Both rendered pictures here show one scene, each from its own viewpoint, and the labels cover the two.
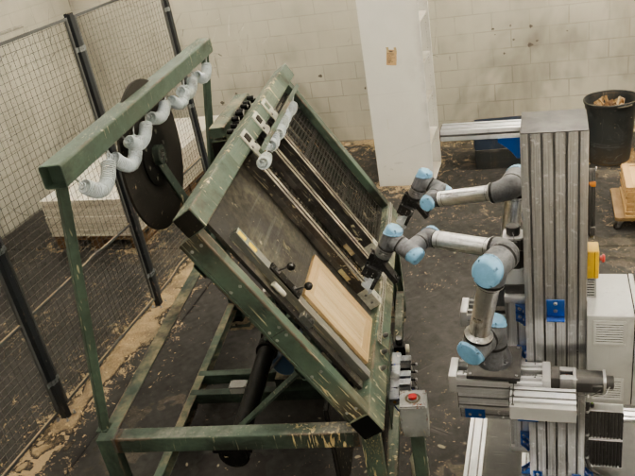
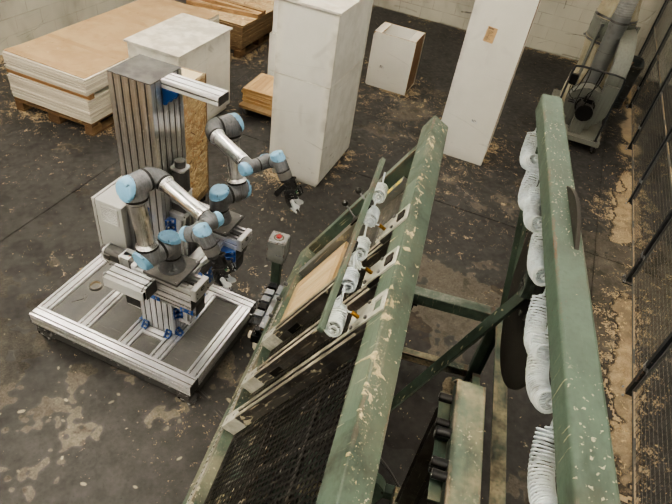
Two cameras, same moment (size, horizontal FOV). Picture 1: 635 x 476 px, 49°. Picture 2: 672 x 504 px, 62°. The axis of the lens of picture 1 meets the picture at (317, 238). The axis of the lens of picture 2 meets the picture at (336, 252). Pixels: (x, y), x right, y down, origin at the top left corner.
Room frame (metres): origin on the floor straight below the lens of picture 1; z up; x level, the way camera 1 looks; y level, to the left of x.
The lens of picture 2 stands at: (5.16, -0.12, 3.26)
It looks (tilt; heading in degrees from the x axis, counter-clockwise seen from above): 41 degrees down; 176
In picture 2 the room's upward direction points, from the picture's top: 10 degrees clockwise
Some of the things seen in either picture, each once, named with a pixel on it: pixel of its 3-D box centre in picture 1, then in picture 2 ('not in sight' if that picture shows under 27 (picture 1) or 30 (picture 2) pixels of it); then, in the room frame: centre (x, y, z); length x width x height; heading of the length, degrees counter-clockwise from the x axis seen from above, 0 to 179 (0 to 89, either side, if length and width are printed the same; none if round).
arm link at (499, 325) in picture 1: (491, 330); (220, 197); (2.43, -0.66, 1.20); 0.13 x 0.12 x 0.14; 134
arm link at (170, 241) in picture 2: not in sight; (168, 244); (2.90, -0.84, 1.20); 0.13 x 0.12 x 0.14; 146
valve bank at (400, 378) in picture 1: (404, 377); (264, 313); (2.86, -0.31, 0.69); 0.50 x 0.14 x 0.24; 168
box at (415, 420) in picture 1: (414, 414); (278, 248); (2.41, -0.29, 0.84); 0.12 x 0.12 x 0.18; 78
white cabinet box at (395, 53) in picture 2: not in sight; (394, 58); (-2.26, 0.80, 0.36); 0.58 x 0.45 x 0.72; 69
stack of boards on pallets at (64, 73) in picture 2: not in sight; (126, 56); (-1.25, -2.47, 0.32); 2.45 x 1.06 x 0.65; 159
